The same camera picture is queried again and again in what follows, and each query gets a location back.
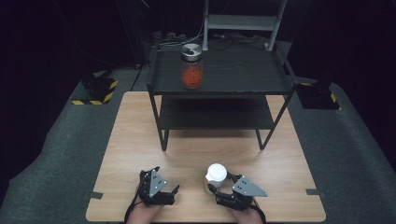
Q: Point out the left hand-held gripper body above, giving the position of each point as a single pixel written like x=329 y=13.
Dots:
x=154 y=184

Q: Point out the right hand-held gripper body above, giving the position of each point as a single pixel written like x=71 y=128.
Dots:
x=247 y=188

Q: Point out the white plastic cup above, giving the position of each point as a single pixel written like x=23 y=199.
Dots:
x=216 y=175

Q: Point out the black two-tier shelf rack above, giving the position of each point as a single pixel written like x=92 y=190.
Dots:
x=236 y=74

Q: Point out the glass jar with metal lid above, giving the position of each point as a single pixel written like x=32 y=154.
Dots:
x=192 y=70

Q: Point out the person's right hand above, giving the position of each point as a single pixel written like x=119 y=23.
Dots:
x=249 y=217

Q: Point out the person's left hand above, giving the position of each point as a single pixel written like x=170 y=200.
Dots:
x=143 y=214

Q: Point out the grey tape piece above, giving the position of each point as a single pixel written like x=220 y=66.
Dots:
x=315 y=193
x=93 y=195

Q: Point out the black stand base striped edge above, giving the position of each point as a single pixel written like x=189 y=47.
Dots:
x=317 y=96
x=96 y=88

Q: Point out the black power strip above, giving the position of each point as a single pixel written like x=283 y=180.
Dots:
x=169 y=37

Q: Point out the grey metal stand frame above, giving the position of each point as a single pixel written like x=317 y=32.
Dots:
x=241 y=22

